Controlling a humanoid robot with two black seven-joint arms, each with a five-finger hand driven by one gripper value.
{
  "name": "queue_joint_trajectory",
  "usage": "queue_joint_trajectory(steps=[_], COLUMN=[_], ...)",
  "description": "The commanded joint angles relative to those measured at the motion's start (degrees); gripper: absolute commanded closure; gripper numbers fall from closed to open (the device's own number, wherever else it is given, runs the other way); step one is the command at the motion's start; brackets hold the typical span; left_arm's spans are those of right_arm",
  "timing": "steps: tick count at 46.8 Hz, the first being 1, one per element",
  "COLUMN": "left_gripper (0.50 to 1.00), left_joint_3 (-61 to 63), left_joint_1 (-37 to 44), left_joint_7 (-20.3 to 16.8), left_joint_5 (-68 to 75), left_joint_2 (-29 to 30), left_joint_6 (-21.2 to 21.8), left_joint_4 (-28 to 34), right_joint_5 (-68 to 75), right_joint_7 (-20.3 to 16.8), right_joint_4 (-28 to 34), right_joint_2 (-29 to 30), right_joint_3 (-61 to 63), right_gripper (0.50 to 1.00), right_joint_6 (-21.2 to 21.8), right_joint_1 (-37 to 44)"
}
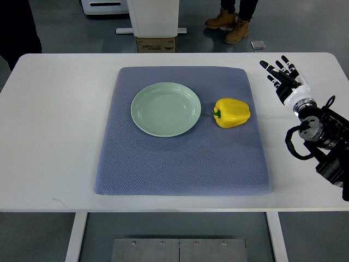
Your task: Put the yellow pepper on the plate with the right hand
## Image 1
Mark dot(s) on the cardboard box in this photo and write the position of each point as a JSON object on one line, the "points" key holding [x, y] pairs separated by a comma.
{"points": [[156, 45]]}

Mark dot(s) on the light green plate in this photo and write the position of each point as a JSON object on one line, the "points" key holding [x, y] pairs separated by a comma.
{"points": [[165, 109]]}

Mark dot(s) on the tan left boot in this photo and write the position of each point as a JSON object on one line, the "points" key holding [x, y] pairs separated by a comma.
{"points": [[240, 31]]}

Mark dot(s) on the small grey floor plate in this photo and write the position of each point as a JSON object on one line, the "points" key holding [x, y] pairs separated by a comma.
{"points": [[258, 45]]}

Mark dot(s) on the yellow bell pepper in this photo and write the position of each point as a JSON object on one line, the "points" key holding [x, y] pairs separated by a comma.
{"points": [[230, 112]]}

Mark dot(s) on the right white table leg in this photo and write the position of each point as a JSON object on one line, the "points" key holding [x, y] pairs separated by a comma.
{"points": [[276, 237]]}

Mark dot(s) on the dark trouser legs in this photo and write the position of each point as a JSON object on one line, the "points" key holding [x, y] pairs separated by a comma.
{"points": [[245, 11]]}

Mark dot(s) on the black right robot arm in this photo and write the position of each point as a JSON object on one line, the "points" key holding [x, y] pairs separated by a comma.
{"points": [[325, 135]]}

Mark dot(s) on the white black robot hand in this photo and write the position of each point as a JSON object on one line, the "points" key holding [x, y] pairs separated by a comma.
{"points": [[290, 84]]}

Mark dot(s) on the dark clothed person at left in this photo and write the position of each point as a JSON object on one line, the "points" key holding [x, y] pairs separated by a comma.
{"points": [[18, 31]]}

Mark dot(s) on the white machine with slot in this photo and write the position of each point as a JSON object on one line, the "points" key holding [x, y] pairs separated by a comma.
{"points": [[104, 7]]}

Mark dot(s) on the tan right boot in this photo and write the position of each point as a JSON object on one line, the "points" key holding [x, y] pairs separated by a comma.
{"points": [[223, 19]]}

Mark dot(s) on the left white table leg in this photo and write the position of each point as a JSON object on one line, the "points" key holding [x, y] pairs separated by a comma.
{"points": [[76, 237]]}

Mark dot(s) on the tan boot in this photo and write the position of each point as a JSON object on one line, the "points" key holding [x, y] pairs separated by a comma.
{"points": [[223, 19], [240, 31]]}

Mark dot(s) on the white table leg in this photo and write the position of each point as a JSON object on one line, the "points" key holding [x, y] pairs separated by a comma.
{"points": [[276, 237], [76, 237]]}

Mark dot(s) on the white pedestal stand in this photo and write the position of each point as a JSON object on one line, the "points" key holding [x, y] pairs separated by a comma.
{"points": [[153, 19]]}

